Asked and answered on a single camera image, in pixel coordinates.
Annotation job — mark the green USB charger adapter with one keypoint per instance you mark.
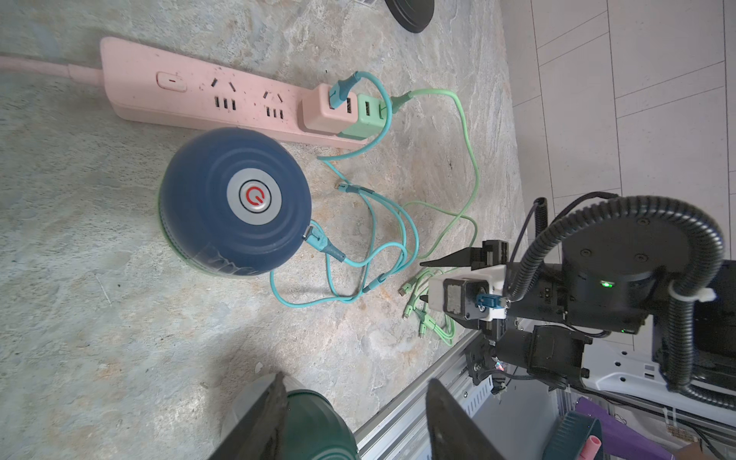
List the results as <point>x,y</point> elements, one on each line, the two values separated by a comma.
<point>372,117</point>

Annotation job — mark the pink power strip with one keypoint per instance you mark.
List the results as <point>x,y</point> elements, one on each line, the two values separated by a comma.
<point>148,85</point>

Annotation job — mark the blue cordless meat grinder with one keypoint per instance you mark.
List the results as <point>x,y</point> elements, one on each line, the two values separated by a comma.
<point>234,203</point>

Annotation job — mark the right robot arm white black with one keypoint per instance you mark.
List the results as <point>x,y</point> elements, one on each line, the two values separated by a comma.
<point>628,295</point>

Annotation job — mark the black microphone stand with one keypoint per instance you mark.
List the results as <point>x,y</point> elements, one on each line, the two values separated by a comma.
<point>412,15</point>

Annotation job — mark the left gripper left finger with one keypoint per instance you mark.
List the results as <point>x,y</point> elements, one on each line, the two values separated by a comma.
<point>254,426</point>

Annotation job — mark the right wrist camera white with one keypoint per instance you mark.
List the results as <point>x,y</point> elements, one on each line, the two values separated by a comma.
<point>470,295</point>

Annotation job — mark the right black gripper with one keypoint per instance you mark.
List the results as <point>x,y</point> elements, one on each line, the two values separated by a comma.
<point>531,342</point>

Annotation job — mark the aluminium rail frame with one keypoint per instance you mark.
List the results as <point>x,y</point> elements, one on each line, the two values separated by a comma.
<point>399,430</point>

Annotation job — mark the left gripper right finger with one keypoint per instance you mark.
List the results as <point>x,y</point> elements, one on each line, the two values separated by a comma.
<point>452,432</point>

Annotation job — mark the green cordless meat grinder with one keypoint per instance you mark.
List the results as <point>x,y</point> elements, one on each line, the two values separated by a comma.
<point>313,430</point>

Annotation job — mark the pink USB charger adapter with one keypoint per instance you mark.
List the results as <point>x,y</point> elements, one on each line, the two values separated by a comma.
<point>317,115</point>

